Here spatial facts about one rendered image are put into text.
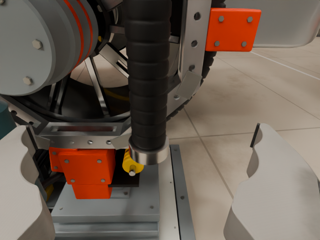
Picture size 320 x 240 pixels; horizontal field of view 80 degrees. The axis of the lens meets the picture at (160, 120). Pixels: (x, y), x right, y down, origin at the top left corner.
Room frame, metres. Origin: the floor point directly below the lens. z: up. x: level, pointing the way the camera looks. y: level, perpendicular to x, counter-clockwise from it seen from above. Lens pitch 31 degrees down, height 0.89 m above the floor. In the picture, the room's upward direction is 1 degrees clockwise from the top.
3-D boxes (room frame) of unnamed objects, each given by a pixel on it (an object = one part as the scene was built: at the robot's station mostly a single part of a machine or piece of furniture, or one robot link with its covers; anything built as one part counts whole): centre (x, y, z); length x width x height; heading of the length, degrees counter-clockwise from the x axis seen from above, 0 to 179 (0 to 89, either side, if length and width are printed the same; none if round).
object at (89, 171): (0.43, 0.19, 0.48); 0.16 x 0.12 x 0.17; 2
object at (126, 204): (0.56, 0.20, 0.32); 0.40 x 0.30 x 0.28; 92
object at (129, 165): (0.50, 0.07, 0.51); 0.29 x 0.06 x 0.06; 2
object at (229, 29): (0.41, -0.12, 0.85); 0.09 x 0.08 x 0.07; 92
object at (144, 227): (0.56, 0.25, 0.13); 0.50 x 0.36 x 0.10; 92
